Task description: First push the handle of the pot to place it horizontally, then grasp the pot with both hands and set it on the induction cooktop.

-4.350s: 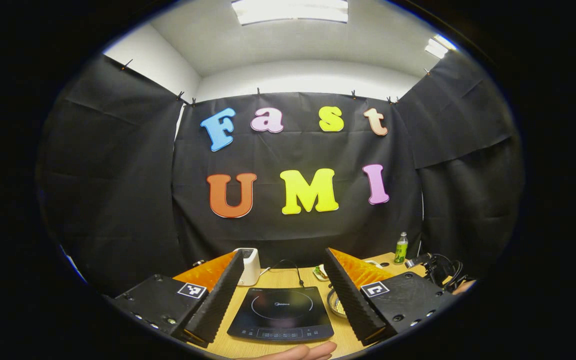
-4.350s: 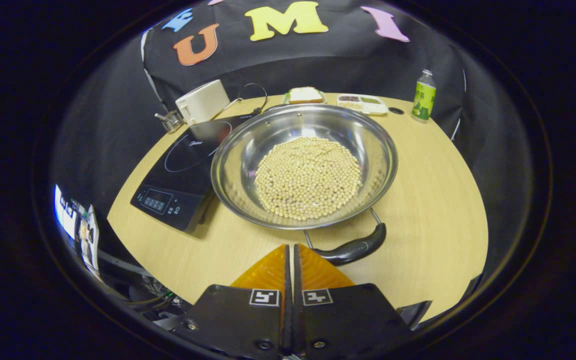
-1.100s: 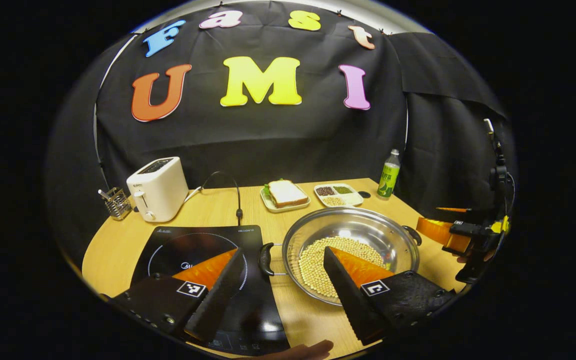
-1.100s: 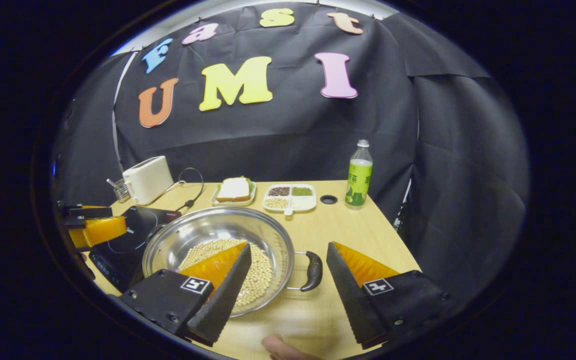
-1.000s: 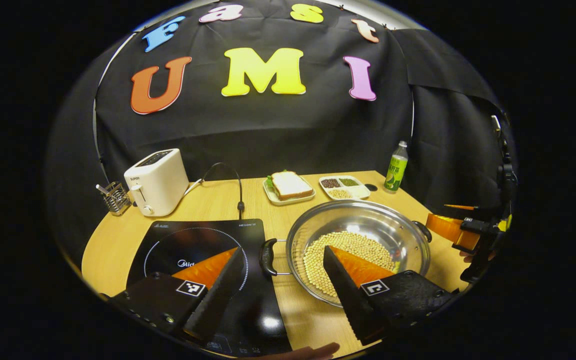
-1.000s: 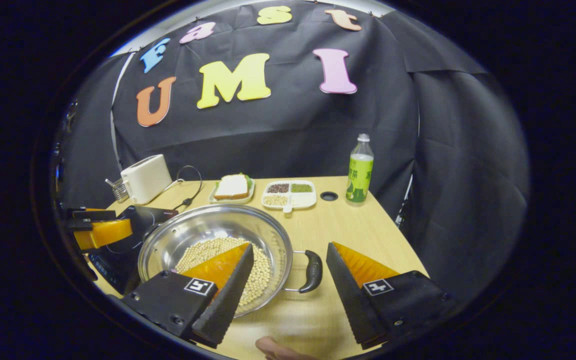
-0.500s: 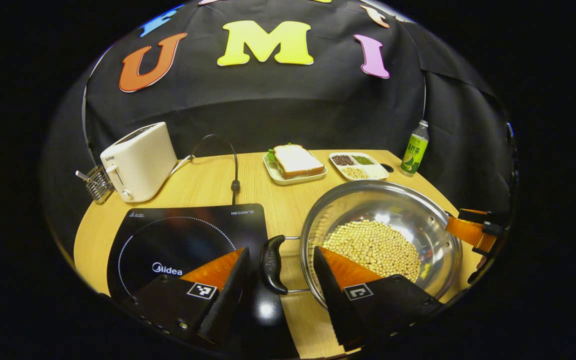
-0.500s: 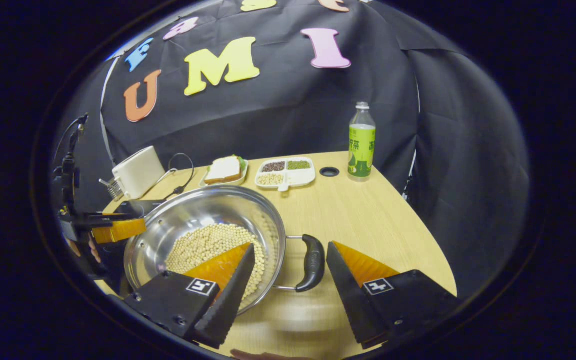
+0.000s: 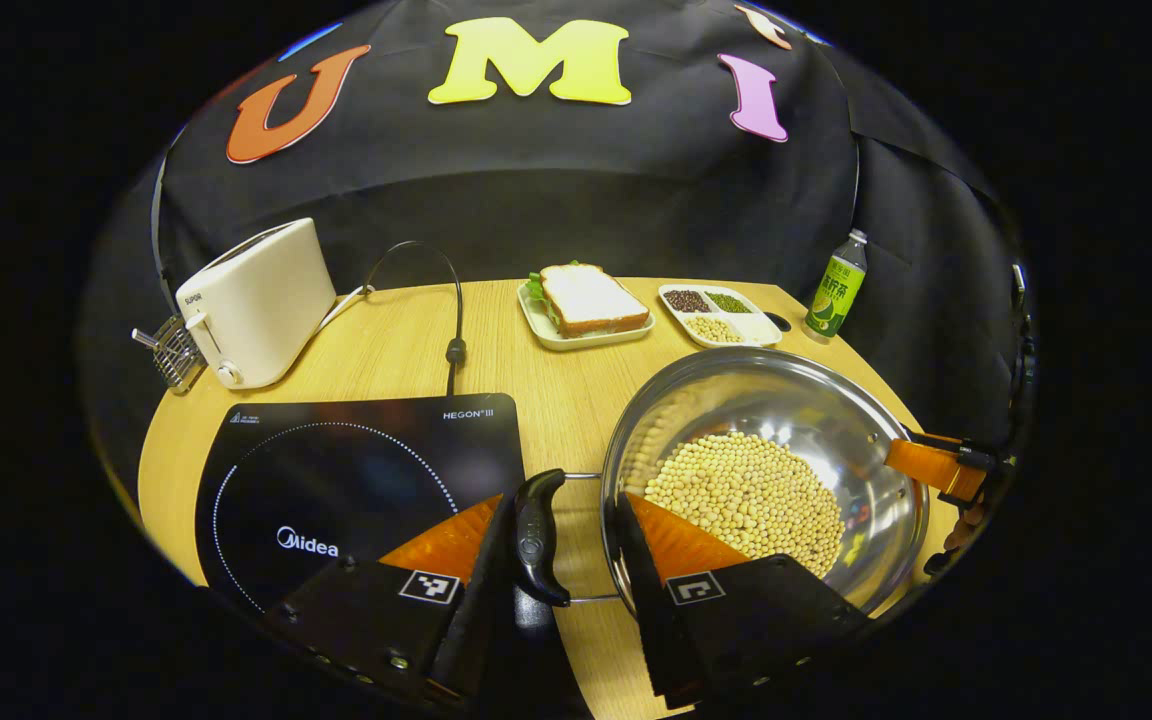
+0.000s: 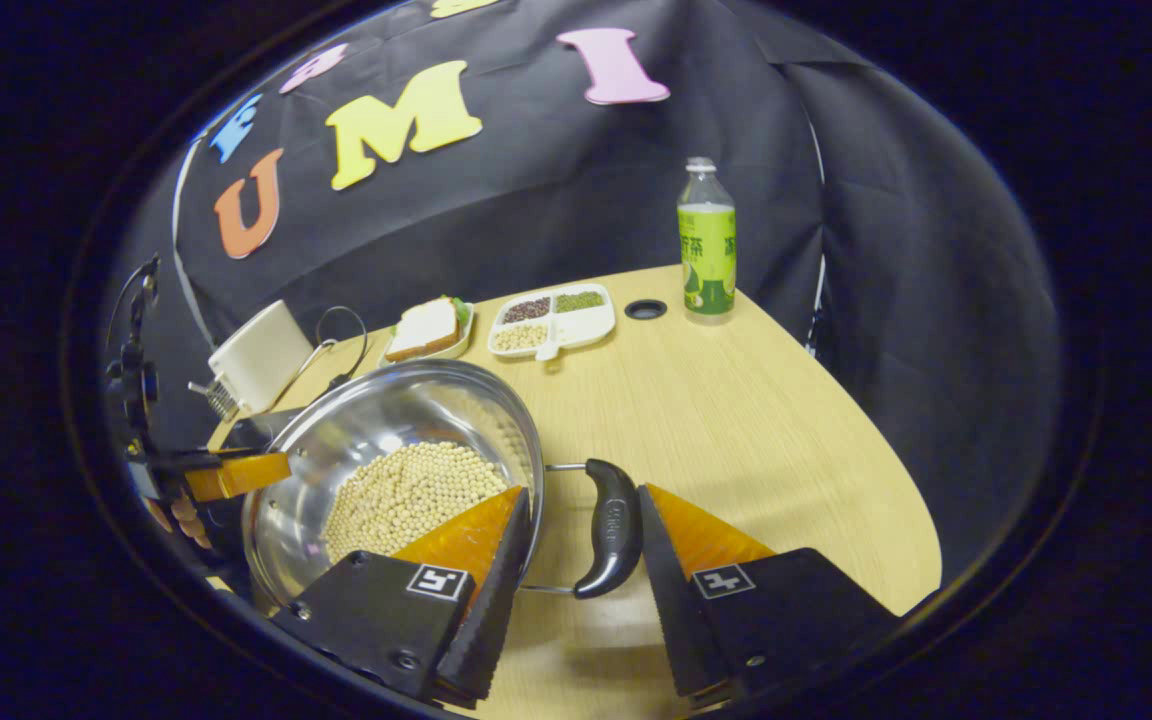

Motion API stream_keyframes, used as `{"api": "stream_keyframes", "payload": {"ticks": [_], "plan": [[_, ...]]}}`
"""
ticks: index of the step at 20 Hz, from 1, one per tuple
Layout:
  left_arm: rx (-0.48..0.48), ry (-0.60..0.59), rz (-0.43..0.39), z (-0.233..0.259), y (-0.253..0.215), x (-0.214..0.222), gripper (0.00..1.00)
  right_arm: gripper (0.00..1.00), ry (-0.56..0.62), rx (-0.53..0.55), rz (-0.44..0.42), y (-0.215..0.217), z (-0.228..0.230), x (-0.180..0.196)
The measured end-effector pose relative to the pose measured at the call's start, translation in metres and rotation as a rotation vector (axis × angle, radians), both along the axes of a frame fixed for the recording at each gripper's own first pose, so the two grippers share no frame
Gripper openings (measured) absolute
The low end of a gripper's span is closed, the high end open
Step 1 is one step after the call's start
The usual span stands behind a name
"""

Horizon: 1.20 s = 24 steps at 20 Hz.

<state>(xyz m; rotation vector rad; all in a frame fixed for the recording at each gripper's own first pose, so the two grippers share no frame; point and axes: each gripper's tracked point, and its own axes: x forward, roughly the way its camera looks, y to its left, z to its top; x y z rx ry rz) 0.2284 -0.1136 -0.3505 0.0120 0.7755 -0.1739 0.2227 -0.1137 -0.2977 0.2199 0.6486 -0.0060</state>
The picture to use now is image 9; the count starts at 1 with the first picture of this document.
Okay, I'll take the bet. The small metal wire rack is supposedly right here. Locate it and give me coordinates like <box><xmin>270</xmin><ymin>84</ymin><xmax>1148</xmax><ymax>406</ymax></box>
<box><xmin>131</xmin><ymin>315</ymin><xmax>206</xmax><ymax>394</ymax></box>

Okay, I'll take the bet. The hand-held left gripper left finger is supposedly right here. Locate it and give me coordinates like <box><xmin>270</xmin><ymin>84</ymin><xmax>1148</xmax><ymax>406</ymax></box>
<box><xmin>265</xmin><ymin>492</ymin><xmax>520</xmax><ymax>709</ymax></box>

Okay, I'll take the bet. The pale square plate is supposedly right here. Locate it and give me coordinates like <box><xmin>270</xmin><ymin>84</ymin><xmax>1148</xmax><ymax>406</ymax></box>
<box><xmin>517</xmin><ymin>281</ymin><xmax>658</xmax><ymax>353</ymax></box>

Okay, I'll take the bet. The stainless steel pot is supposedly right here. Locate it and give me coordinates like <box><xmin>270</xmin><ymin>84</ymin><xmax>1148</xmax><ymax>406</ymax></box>
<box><xmin>513</xmin><ymin>346</ymin><xmax>933</xmax><ymax>618</ymax></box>

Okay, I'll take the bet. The green label drink bottle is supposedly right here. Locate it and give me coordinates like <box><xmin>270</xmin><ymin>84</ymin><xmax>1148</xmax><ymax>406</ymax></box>
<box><xmin>803</xmin><ymin>228</ymin><xmax>869</xmax><ymax>345</ymax></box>

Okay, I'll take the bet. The white toaster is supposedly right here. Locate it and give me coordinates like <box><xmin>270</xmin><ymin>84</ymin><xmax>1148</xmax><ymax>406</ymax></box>
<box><xmin>173</xmin><ymin>217</ymin><xmax>338</xmax><ymax>390</ymax></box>

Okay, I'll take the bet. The black power cable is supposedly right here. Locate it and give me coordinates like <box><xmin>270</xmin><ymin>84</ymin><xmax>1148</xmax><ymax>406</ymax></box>
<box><xmin>363</xmin><ymin>239</ymin><xmax>468</xmax><ymax>398</ymax></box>

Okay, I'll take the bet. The divided tray of grains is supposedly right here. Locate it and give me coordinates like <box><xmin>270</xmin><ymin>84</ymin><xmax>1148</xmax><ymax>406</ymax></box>
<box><xmin>657</xmin><ymin>283</ymin><xmax>784</xmax><ymax>350</ymax></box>

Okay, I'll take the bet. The white toaster cable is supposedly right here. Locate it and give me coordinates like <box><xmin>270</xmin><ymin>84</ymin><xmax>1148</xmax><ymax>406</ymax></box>
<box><xmin>320</xmin><ymin>284</ymin><xmax>378</xmax><ymax>333</ymax></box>

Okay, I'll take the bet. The black tripod stand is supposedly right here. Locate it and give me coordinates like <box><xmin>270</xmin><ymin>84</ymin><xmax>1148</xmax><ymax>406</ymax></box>
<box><xmin>1008</xmin><ymin>262</ymin><xmax>1039</xmax><ymax>443</ymax></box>

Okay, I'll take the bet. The black induction cooktop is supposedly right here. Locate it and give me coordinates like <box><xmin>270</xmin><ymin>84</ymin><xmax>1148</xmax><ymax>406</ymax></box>
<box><xmin>193</xmin><ymin>392</ymin><xmax>528</xmax><ymax>646</ymax></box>

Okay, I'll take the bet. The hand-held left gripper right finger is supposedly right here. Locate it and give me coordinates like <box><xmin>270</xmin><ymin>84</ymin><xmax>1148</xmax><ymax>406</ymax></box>
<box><xmin>615</xmin><ymin>489</ymin><xmax>873</xmax><ymax>712</ymax></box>

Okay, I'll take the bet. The pile of soybeans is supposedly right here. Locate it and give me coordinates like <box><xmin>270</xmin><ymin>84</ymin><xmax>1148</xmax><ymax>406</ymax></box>
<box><xmin>642</xmin><ymin>429</ymin><xmax>848</xmax><ymax>580</ymax></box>

